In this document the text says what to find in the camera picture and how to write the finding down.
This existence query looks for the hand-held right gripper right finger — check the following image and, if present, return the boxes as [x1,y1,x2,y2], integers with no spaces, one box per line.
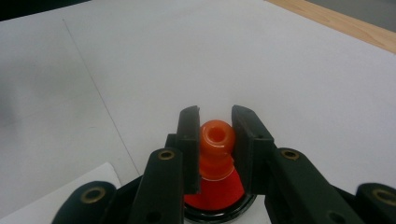
[231,105,277,195]

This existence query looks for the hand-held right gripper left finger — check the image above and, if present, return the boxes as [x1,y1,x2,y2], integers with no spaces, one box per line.
[177,105,202,195]

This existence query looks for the orange stamp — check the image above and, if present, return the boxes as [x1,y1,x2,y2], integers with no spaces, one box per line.
[198,119,237,182]

